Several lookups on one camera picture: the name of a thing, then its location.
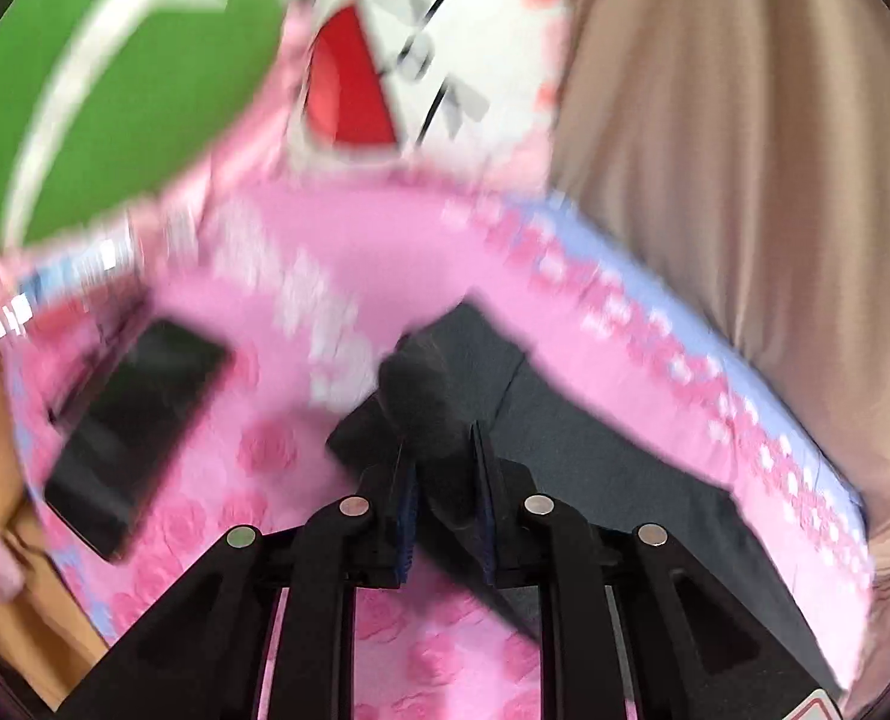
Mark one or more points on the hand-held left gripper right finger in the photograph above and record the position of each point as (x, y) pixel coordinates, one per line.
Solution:
(486, 514)

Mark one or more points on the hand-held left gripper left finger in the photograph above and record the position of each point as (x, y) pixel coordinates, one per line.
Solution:
(406, 521)

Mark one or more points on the dark grey pants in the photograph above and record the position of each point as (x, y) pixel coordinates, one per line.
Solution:
(602, 450)

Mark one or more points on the pink floral blanket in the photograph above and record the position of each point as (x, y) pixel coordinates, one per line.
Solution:
(385, 277)

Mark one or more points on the black smartphone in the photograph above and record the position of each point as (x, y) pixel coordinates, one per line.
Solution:
(137, 427)

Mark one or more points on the white plush with red mouth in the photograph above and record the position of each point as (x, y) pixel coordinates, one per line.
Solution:
(490, 142)

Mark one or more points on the beige curtain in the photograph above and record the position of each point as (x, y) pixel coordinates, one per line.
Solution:
(752, 165)

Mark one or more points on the green pillow with white stripe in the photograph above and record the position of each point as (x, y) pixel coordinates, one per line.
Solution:
(115, 127)

